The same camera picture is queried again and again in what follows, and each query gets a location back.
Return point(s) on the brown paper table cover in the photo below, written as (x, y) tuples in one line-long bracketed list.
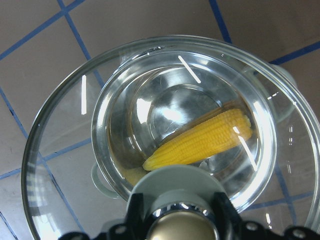
[(42, 41)]

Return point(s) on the yellow corn cob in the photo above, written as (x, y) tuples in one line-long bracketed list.
[(213, 136)]

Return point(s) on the glass pot lid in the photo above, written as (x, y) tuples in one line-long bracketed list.
[(59, 195)]

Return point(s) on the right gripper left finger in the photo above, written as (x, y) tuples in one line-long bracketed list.
[(139, 219)]

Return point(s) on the pale green cooking pot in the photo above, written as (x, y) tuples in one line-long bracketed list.
[(153, 98)]

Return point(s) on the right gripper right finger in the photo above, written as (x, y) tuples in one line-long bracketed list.
[(229, 224)]

